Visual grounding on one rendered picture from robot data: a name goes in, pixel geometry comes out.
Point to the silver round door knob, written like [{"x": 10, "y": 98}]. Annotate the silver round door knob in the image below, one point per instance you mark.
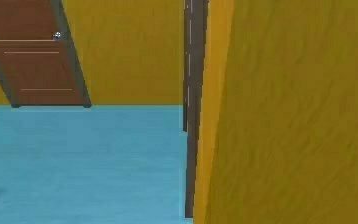
[{"x": 57, "y": 35}]

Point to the brown wooden room door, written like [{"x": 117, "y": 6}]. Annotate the brown wooden room door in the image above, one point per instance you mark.
[{"x": 33, "y": 70}]

